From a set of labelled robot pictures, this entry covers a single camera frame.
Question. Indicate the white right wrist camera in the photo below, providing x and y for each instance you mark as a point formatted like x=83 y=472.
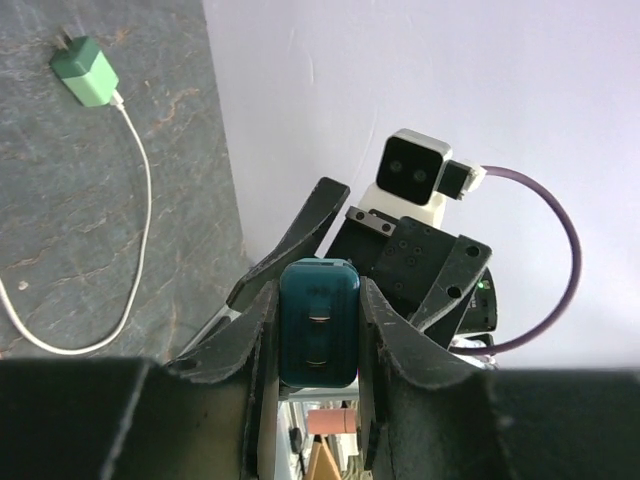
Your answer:
x=416 y=177

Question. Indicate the teal plug adapter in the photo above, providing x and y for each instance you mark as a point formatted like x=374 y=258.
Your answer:
x=318 y=323

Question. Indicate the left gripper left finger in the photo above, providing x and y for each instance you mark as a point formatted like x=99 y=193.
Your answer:
x=209 y=414

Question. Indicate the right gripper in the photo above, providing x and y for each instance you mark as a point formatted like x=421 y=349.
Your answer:
x=438 y=282

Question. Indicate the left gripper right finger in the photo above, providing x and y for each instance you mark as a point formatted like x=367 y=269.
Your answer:
x=426 y=414

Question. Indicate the pink power strip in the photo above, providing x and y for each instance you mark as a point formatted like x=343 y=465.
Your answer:
x=331 y=421

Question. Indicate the green plug adapter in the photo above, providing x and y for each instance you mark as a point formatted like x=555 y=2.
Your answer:
x=81 y=65

